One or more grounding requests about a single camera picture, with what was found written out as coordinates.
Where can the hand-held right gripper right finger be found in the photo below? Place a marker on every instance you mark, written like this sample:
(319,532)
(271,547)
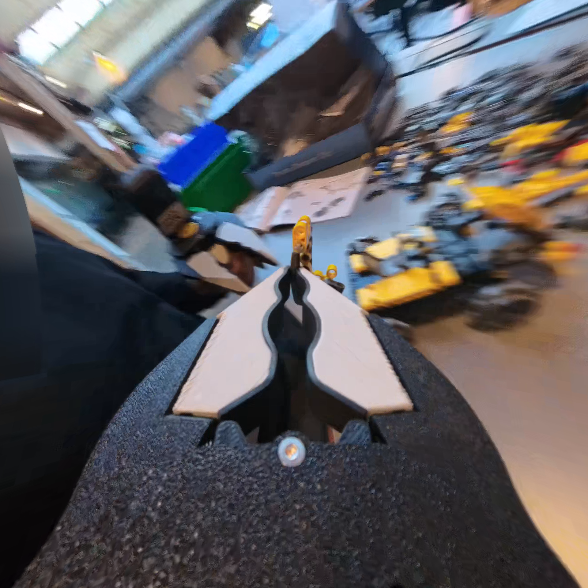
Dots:
(358,363)

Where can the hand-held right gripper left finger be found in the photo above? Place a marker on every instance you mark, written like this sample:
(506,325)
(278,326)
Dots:
(229,363)

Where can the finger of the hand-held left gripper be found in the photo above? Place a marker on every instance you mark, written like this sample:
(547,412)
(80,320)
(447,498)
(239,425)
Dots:
(216,275)
(246,241)

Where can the grey yellow brick assembly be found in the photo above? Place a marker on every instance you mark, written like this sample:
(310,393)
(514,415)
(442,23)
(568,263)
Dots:
(302,239)

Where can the instruction booklet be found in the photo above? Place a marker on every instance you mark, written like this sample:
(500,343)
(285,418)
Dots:
(321,197)

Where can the person's left hand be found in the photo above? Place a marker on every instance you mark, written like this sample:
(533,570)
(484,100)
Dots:
(241,266)

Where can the blue plastic bin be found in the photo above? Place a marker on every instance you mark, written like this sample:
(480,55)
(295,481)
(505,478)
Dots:
(193,151)

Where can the green plastic bin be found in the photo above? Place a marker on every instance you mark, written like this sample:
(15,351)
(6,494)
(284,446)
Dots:
(220,183)

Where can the yellow grey brick vehicle model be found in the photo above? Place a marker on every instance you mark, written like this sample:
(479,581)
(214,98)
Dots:
(459,257)

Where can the open blue cardboard box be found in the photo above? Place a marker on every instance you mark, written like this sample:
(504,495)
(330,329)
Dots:
(312,105)

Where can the pile of loose brick parts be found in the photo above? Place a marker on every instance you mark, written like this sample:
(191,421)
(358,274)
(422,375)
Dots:
(482,128)

